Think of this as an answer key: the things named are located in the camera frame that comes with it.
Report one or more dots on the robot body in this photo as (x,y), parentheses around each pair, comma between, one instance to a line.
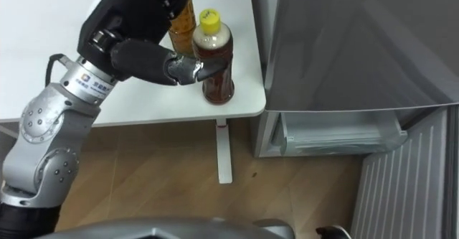
(161,230)

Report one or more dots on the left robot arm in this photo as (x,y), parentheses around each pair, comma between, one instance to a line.
(46,142)

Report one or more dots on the brown drink bottle yellow cap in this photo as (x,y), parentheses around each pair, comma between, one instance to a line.
(217,88)

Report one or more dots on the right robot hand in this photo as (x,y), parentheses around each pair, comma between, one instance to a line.
(333,233)

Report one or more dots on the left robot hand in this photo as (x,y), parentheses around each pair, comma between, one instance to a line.
(136,13)

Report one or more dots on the amber drink bottle green cap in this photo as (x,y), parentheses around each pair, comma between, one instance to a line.
(183,27)

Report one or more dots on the grey fridge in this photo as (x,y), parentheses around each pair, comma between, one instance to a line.
(358,52)

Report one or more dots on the white desk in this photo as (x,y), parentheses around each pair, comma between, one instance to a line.
(143,99)

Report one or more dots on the open grey fridge door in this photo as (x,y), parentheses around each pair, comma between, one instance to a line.
(401,196)

